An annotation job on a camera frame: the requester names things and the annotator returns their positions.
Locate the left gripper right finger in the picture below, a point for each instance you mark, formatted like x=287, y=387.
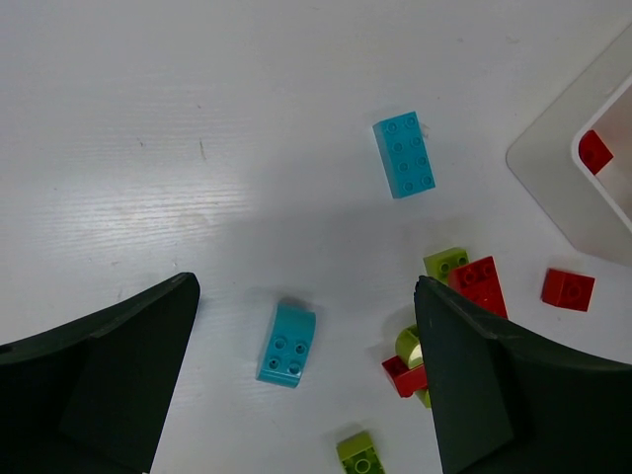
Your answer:
x=507, y=400

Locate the white divided container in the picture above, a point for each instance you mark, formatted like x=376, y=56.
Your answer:
x=575, y=159

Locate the green red curved lego stack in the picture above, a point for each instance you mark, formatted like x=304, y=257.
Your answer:
x=406, y=370

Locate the long red lego brick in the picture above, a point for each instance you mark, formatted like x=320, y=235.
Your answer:
x=479, y=282

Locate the small red sloped lego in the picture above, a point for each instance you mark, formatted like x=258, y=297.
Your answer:
x=593, y=152

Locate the small red square lego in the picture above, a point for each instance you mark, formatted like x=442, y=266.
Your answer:
x=567, y=290

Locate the small green lego brick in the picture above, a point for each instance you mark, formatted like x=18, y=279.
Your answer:
x=358, y=455

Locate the long teal lego brick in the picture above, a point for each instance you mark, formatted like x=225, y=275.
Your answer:
x=404, y=155

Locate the curved teal lego brick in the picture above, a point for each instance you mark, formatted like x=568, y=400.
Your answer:
x=287, y=351

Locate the long green lego brick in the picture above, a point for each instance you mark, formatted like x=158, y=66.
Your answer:
x=440, y=264

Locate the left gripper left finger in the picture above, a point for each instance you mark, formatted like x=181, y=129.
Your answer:
x=92, y=395

